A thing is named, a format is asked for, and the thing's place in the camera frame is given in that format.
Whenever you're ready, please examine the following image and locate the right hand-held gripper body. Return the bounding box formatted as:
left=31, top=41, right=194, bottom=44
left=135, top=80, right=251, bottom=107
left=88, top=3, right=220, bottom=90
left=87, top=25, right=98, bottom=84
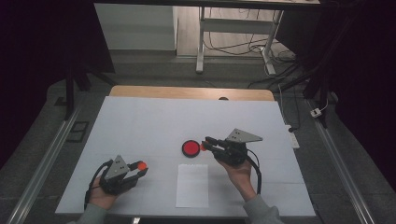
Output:
left=214, top=128, right=264, bottom=166

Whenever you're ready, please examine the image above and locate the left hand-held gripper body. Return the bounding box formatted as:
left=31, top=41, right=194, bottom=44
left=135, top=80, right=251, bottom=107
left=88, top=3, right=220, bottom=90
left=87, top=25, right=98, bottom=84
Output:
left=99, top=154, right=138, bottom=196

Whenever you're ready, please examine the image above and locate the round red ink pad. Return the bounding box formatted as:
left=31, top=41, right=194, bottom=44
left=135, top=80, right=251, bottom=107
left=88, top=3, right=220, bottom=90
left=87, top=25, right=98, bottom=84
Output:
left=181, top=139, right=201, bottom=159

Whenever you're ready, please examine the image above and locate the person's right hand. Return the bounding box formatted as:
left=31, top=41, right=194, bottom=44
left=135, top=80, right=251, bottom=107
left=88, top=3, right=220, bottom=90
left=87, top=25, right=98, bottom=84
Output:
left=218, top=159, right=260, bottom=202

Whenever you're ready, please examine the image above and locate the person's left hand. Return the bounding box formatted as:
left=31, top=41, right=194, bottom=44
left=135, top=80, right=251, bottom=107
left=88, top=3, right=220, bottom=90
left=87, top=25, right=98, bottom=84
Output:
left=88, top=177, right=124, bottom=210

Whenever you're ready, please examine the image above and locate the white paper sheet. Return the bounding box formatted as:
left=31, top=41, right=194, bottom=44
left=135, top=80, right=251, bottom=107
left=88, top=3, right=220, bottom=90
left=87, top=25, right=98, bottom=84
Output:
left=175, top=163, right=210, bottom=209

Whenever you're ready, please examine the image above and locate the white table cover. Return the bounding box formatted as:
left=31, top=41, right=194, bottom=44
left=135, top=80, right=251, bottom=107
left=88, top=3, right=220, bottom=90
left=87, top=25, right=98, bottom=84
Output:
left=55, top=96, right=317, bottom=217

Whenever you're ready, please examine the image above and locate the wooden table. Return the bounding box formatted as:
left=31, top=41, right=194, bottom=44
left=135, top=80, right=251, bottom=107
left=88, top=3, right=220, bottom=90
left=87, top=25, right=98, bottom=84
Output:
left=108, top=85, right=276, bottom=102

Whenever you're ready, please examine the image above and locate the white power strip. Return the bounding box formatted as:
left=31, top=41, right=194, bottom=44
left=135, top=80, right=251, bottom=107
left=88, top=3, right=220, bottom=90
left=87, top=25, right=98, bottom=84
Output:
left=284, top=124, right=301, bottom=149

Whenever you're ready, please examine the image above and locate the dark floor socket plate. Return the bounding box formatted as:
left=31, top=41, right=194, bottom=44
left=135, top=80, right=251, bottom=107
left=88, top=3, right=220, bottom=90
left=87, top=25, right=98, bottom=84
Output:
left=65, top=120, right=90, bottom=144

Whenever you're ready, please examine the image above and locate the black tripod stand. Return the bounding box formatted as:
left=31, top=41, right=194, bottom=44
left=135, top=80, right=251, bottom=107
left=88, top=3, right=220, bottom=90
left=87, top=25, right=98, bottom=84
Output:
left=278, top=8, right=356, bottom=129

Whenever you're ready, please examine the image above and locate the white board panel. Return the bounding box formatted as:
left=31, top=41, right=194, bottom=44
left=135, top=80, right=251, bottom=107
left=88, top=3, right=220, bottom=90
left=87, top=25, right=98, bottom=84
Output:
left=93, top=3, right=178, bottom=51

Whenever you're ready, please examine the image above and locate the black curtain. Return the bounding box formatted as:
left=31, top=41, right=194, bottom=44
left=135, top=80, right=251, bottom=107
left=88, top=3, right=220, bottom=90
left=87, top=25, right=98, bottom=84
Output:
left=275, top=0, right=396, bottom=190
left=0, top=0, right=116, bottom=171

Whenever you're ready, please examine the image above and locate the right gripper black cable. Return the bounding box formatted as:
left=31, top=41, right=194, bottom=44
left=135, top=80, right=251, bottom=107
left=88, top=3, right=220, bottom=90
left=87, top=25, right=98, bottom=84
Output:
left=247, top=148, right=263, bottom=196

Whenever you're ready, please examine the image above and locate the aluminium floor rail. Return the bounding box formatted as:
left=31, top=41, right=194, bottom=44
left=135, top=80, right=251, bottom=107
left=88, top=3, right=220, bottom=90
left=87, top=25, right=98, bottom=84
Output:
left=6, top=105, right=82, bottom=224
left=306, top=98, right=378, bottom=224

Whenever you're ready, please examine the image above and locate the tangle of floor cables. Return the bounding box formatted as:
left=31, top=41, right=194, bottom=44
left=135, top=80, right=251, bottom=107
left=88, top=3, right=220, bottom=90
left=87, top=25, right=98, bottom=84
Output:
left=204, top=7, right=300, bottom=90

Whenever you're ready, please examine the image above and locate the white desk frame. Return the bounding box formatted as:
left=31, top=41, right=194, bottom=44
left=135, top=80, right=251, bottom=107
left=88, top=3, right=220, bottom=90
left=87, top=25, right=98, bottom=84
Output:
left=195, top=6, right=285, bottom=76

